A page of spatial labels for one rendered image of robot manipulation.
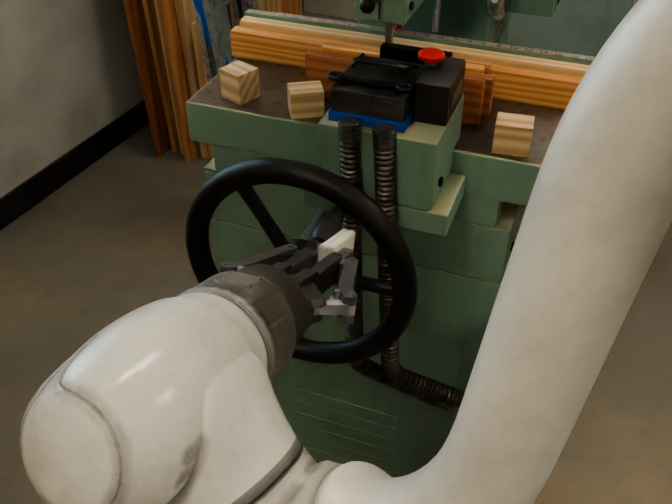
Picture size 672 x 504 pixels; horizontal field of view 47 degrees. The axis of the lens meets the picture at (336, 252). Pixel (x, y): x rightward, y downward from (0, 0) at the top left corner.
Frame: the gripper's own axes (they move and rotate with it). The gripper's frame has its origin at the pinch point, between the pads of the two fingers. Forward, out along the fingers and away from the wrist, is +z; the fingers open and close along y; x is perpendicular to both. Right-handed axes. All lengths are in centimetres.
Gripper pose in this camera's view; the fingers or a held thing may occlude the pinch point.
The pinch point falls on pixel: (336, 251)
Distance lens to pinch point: 77.4
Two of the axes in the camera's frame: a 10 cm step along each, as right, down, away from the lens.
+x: -1.2, 9.4, 3.2
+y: -9.3, -2.2, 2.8
